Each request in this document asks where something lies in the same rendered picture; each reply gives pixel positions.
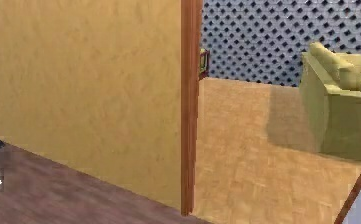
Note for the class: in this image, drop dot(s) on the brown wooden door frame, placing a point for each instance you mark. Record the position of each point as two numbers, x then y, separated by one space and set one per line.
189 100

